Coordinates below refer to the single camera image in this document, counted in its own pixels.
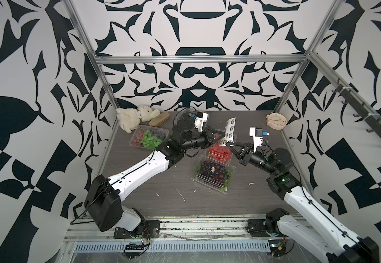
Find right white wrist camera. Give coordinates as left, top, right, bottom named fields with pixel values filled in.
left=249, top=127, right=269, bottom=152

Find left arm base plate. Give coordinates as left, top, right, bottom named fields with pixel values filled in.
left=113, top=220, right=161, bottom=239

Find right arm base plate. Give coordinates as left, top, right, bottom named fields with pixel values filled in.
left=246, top=218, right=284, bottom=238

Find white plush toy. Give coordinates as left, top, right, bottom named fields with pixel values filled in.
left=116, top=105, right=161, bottom=133

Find purple grape clamshell box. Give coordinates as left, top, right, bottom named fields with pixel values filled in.
left=193, top=157, right=235, bottom=194

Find beige alarm clock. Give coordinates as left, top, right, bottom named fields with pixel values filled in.
left=266, top=113, right=288, bottom=130

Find empty stacked clamshell boxes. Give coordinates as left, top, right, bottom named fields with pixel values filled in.
left=174, top=107, right=197, bottom=128

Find green grape clamshell box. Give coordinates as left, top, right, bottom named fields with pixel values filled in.
left=130, top=126, right=169, bottom=150

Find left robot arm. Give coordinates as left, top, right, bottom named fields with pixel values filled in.
left=84, top=114, right=225, bottom=236

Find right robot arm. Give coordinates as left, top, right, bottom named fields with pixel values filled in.
left=226, top=142, right=380, bottom=263

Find white fruit sticker sheet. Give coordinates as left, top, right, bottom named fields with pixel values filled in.
left=220, top=117, right=236, bottom=146

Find right black controller board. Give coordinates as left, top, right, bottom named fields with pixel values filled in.
left=268, top=240, right=286, bottom=258

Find black controller board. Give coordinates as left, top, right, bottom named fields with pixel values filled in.
left=268, top=240, right=286, bottom=258
left=123, top=244, right=147, bottom=259

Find black wall hook rail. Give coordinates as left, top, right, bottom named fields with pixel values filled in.
left=333, top=78, right=381, bottom=139

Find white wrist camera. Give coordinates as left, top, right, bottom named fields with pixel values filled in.
left=192, top=111, right=209, bottom=133
left=249, top=127, right=269, bottom=152

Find left black controller board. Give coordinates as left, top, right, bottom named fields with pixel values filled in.
left=123, top=244, right=147, bottom=259

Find strawberry clamshell box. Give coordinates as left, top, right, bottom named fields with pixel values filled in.
left=205, top=142, right=232, bottom=164

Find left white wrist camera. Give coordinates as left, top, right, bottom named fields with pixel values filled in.
left=192, top=111, right=209, bottom=133

